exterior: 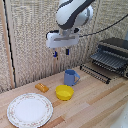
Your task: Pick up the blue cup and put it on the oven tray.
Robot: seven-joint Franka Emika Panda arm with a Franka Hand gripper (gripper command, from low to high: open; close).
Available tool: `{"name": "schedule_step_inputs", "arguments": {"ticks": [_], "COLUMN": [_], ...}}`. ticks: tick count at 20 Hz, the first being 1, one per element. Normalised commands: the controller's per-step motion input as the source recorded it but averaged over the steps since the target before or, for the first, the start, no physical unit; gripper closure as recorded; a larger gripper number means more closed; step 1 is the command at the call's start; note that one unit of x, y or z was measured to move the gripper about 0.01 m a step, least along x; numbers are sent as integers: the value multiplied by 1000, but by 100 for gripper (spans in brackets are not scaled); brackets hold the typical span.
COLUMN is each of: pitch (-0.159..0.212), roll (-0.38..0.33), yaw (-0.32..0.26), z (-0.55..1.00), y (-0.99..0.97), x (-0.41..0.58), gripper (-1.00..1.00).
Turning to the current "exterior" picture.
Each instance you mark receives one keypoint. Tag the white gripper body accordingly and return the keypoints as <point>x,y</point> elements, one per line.
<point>62,39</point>

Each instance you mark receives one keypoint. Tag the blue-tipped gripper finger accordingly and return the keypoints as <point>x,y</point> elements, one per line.
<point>55,53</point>
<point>67,51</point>

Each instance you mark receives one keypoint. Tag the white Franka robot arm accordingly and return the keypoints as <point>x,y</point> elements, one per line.
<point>71,13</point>

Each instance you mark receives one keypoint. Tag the black oven rack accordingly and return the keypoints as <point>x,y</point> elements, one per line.
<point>95,73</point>

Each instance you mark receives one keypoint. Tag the orange bread piece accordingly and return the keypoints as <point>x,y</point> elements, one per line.
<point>42,87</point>

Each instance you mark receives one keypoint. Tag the yellow bowl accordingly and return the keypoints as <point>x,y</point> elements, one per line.
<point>64,92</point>

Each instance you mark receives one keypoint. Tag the black dish rack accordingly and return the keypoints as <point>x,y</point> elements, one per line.
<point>112,54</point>

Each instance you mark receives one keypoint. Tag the white floral-rimmed plate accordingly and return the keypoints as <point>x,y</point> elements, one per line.
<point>30,110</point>

